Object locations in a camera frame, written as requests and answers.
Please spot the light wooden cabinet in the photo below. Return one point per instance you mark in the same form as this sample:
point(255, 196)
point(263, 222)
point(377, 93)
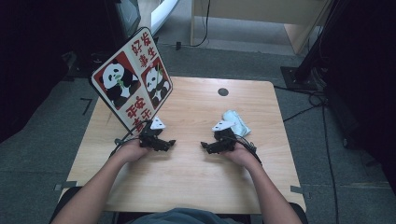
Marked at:
point(249, 9)

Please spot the panda picture board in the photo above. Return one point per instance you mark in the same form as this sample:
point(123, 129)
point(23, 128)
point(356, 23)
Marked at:
point(121, 81)

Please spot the grey tape piece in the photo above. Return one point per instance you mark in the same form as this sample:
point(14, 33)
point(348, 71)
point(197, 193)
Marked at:
point(65, 185)
point(297, 189)

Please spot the white curved panel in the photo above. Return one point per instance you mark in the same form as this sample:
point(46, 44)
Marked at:
point(165, 14)

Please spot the person's blue shirt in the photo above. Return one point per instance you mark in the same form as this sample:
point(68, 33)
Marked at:
point(186, 216)

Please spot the dark round table hole cover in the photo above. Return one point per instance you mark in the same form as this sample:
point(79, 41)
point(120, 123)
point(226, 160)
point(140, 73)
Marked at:
point(223, 92)

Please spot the black metal stand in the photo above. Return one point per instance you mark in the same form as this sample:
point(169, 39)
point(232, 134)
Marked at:
point(299, 77)

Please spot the person's left hand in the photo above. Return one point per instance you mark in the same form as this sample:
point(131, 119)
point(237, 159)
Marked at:
point(132, 152)

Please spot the black tape strip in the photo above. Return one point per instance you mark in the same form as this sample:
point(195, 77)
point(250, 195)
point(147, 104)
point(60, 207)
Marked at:
point(156, 40)

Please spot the dark monitor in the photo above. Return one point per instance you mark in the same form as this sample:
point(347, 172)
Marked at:
point(129, 12)

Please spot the person's right hand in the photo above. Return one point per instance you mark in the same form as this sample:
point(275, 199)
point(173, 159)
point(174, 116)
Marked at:
point(243, 155)

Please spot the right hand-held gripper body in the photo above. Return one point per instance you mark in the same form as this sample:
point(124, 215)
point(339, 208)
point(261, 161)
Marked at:
point(225, 141)

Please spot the light blue wiping cloth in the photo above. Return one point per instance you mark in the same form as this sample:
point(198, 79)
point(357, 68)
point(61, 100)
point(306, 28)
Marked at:
point(240, 123)

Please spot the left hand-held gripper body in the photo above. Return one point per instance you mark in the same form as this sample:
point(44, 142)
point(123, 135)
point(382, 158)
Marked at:
point(149, 138)

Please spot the black tape corner mark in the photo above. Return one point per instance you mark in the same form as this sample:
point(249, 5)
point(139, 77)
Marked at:
point(90, 104)

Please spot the black floor base plate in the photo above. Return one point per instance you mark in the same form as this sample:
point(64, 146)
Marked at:
point(82, 67)

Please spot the black chair armrest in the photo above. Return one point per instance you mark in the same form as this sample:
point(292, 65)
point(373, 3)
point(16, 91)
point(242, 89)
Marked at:
point(299, 213)
point(67, 199)

